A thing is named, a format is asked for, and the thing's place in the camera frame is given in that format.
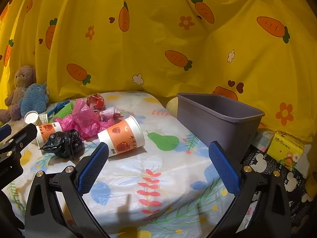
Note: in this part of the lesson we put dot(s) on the pink plastic bag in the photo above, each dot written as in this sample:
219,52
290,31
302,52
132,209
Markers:
81,119

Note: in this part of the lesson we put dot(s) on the white and red wrapper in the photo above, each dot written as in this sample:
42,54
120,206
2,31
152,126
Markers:
109,114

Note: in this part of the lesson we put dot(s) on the grey plastic bin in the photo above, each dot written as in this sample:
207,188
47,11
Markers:
210,119

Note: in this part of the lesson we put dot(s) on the apple print paper cup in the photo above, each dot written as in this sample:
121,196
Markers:
47,129
121,136

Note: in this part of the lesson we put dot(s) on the floral plastic table cover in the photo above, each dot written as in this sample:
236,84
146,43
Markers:
161,178

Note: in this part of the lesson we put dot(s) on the white grid paper cup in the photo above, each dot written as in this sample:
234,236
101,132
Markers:
37,119

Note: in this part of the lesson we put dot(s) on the black plastic bag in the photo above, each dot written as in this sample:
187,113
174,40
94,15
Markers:
64,143

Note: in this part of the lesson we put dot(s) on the pastel checked packet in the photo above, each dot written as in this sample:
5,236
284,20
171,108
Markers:
263,138

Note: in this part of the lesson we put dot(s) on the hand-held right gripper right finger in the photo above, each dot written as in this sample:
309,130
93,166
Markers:
224,168

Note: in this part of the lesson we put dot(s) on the yellow carrot print curtain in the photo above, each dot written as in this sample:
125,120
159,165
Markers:
158,42

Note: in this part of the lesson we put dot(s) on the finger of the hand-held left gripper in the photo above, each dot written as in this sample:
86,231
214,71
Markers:
23,136
5,133

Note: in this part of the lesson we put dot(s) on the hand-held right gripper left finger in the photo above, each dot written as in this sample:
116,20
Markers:
92,168

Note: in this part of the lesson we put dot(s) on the yellow tissue pack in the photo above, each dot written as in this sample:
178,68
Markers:
284,148

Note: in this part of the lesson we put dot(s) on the purple teddy bear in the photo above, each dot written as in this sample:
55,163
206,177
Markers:
22,79

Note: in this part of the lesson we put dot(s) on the green foam net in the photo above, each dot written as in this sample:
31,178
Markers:
65,109

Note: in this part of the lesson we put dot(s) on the blue plush monster toy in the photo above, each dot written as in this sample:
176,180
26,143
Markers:
33,99

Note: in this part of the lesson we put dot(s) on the blue foam net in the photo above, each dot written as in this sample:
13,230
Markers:
58,105

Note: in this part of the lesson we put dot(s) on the black printed bag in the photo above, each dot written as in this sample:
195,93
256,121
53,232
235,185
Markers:
294,181

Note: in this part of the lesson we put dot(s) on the cream plush ball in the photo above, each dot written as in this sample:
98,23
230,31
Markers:
172,105

